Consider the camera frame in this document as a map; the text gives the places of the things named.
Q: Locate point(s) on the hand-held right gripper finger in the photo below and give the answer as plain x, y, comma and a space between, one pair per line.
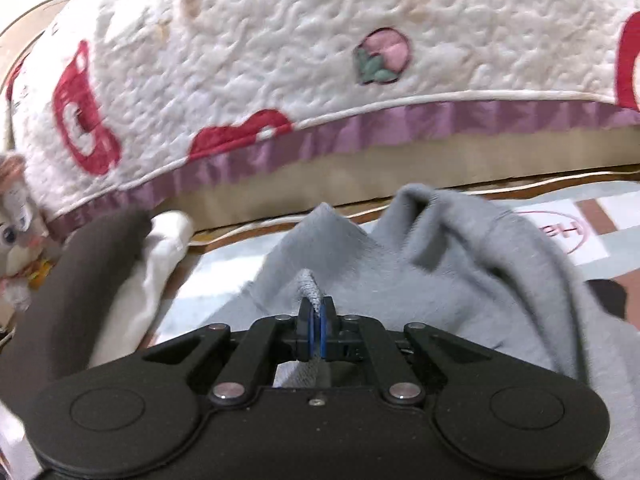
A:
311, 334
324, 335

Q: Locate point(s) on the grey knit sweater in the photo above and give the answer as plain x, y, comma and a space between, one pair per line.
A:
450, 280

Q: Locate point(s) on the beige bed base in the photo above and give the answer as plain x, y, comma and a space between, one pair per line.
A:
400, 160

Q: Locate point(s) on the dark grey garment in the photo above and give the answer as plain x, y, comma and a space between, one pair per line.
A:
75, 285

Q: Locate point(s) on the white bear-print quilt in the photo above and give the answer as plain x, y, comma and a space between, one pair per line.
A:
275, 60

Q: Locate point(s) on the grey plush rabbit toy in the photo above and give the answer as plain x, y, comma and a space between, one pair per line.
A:
15, 240

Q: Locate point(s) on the beige curved headboard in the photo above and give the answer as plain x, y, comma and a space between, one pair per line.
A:
20, 45

